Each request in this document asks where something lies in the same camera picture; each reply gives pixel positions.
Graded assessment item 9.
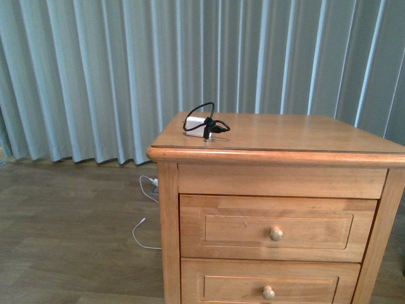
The white charger with black cable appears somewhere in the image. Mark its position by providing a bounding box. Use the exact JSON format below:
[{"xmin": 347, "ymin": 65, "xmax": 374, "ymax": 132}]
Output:
[{"xmin": 182, "ymin": 102, "xmax": 230, "ymax": 140}]

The wooden drawer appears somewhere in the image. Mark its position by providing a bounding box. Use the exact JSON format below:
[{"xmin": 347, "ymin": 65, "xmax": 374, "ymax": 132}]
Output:
[
  {"xmin": 180, "ymin": 194, "xmax": 377, "ymax": 263},
  {"xmin": 181, "ymin": 258, "xmax": 360, "ymax": 303}
]

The round wooden knob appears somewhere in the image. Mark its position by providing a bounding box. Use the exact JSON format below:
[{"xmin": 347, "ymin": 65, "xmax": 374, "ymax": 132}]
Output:
[
  {"xmin": 262, "ymin": 286, "xmax": 275, "ymax": 301},
  {"xmin": 269, "ymin": 226, "xmax": 284, "ymax": 242}
]

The wooden nightstand cabinet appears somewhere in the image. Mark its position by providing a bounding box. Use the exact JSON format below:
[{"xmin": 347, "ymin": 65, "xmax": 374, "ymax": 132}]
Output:
[{"xmin": 147, "ymin": 113, "xmax": 404, "ymax": 303}]

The light grey pleated curtain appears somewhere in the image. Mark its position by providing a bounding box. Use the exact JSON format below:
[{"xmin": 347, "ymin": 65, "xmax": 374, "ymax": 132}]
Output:
[{"xmin": 1, "ymin": 1, "xmax": 404, "ymax": 163}]

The white cable on floor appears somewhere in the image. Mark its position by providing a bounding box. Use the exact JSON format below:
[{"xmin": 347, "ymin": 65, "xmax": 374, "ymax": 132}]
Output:
[{"xmin": 132, "ymin": 175, "xmax": 163, "ymax": 250}]

